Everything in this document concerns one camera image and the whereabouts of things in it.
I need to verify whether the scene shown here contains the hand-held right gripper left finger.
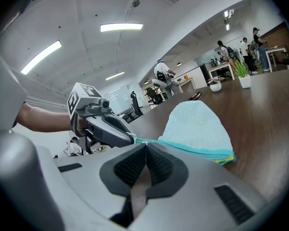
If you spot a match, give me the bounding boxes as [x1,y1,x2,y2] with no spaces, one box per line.
[53,142,147,220]

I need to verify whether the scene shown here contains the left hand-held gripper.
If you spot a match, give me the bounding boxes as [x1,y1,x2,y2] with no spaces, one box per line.
[66,82,138,154]

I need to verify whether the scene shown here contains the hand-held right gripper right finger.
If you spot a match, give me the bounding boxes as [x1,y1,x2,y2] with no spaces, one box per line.
[134,143,268,231]

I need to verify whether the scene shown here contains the light blue pencil pouch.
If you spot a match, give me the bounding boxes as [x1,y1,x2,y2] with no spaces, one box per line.
[134,100,236,166]

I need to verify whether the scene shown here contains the black high-back office chair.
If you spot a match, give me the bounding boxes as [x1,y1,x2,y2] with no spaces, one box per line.
[130,90,145,117]

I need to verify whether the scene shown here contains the long ceiling light panel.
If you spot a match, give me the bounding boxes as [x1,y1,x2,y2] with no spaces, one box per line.
[20,40,63,76]
[105,71,126,81]
[100,23,144,33]

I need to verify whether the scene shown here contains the black swivel chair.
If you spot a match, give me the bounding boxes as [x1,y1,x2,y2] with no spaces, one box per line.
[145,87,165,106]

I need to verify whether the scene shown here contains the long wooden top desk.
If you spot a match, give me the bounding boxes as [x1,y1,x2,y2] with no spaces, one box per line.
[176,77,197,94]

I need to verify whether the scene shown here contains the white partition panel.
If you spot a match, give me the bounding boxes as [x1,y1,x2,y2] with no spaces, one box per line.
[182,67,210,91]

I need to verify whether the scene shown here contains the pink plant in white pot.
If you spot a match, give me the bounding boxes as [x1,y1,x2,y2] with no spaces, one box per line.
[206,76,225,92]

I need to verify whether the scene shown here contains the green plant in white pot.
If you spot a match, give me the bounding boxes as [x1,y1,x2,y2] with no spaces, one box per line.
[232,56,252,90]

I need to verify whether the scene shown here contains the wooden top white desk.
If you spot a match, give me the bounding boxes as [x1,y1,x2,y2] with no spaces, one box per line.
[208,61,236,80]

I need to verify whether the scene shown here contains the bright square ceiling lights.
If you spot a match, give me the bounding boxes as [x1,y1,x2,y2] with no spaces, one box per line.
[223,8,235,31]

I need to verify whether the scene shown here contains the small grey gripper camera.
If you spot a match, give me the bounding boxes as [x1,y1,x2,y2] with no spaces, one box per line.
[85,98,112,115]

